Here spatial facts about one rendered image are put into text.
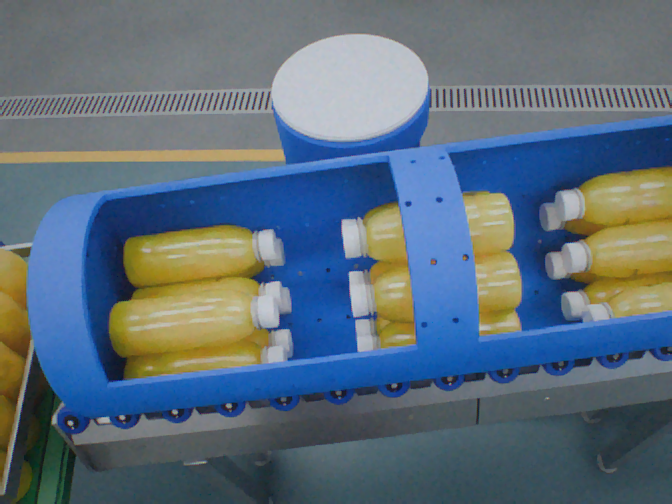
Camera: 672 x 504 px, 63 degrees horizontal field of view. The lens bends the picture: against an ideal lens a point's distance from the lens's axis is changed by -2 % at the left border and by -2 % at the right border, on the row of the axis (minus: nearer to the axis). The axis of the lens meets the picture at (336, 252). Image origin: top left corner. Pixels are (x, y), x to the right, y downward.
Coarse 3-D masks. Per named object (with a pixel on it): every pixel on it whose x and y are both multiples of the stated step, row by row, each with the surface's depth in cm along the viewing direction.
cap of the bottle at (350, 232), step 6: (342, 228) 66; (348, 228) 66; (354, 228) 66; (348, 234) 65; (354, 234) 65; (348, 240) 65; (354, 240) 65; (348, 246) 65; (354, 246) 65; (348, 252) 65; (354, 252) 65; (360, 252) 66
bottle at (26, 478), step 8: (0, 448) 76; (0, 456) 73; (0, 464) 73; (24, 464) 79; (0, 472) 73; (24, 472) 78; (32, 472) 80; (0, 480) 73; (24, 480) 77; (24, 488) 78
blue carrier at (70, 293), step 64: (576, 128) 66; (640, 128) 65; (128, 192) 67; (192, 192) 75; (256, 192) 77; (320, 192) 79; (384, 192) 80; (448, 192) 59; (512, 192) 81; (64, 256) 59; (320, 256) 85; (448, 256) 57; (64, 320) 58; (448, 320) 58; (640, 320) 59; (64, 384) 60; (128, 384) 61; (192, 384) 61; (256, 384) 62; (320, 384) 63; (384, 384) 67
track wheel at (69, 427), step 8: (64, 408) 77; (64, 416) 77; (72, 416) 77; (80, 416) 77; (64, 424) 77; (72, 424) 77; (80, 424) 77; (88, 424) 78; (72, 432) 77; (80, 432) 78
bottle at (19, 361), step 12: (0, 348) 77; (0, 360) 76; (12, 360) 79; (24, 360) 82; (0, 372) 77; (12, 372) 79; (0, 384) 78; (12, 384) 79; (48, 384) 87; (12, 396) 81; (36, 396) 85
